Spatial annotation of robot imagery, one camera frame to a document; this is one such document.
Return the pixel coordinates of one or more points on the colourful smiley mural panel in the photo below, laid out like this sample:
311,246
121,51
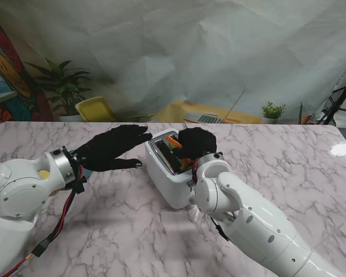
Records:
5,66

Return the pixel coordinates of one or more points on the open silver laptop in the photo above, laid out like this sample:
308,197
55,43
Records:
207,117

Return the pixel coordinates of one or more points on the yellow plastic chair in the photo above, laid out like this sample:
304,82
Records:
95,109

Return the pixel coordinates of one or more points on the yellow toast slice orange crust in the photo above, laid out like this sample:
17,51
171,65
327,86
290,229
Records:
173,141
44,174

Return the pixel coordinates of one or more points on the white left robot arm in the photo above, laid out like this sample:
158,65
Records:
14,190

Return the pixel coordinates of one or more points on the white two-slot toaster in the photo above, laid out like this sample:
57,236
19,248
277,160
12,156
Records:
161,184

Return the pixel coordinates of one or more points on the small green potted plant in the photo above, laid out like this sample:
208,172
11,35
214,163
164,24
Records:
272,111

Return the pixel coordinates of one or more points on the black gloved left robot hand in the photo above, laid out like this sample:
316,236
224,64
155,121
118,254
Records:
109,147

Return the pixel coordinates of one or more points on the thin dark laptop screen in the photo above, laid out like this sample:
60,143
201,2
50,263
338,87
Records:
301,114

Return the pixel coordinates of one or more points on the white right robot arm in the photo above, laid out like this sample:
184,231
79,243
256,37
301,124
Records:
262,222

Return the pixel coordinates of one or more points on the large green potted plant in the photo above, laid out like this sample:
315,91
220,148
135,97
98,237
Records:
64,83

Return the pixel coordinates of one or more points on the black light stand tripod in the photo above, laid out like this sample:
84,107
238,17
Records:
338,105

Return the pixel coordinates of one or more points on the white crumpled backdrop sheet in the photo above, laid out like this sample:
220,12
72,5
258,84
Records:
190,43

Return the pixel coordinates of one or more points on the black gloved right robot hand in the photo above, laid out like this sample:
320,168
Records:
199,142

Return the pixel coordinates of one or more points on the yellow wooden desk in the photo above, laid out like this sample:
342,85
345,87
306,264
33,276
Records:
173,111

